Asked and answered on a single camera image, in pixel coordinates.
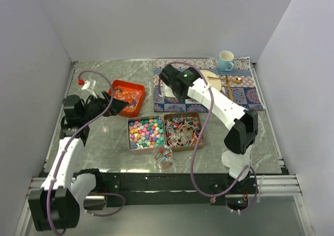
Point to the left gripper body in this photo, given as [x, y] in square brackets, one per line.
[94, 108]

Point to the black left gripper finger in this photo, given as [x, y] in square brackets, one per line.
[106, 97]
[116, 107]

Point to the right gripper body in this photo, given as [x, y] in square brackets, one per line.
[179, 96]

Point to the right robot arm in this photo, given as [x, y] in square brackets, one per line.
[242, 124]

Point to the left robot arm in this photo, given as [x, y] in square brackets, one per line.
[72, 140]

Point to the tin of star candies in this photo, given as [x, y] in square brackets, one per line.
[145, 133]

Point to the orange plastic tray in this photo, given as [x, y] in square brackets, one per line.
[129, 92]

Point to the gold spoon on plate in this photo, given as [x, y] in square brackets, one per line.
[210, 77]

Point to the cream and orange plate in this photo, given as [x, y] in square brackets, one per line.
[214, 82]

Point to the gold knife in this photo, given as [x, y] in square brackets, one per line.
[229, 88]

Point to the light blue mug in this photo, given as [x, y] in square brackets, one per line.
[225, 61]

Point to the gold spoon on mat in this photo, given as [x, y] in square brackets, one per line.
[237, 80]

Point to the patterned cloth placemat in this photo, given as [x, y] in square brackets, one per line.
[244, 94]

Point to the clear plastic cup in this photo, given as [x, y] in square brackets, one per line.
[162, 157]

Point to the clear round lid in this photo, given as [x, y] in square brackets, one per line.
[227, 158]

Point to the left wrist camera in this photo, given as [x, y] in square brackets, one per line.
[89, 85]

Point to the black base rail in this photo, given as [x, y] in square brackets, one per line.
[138, 189]

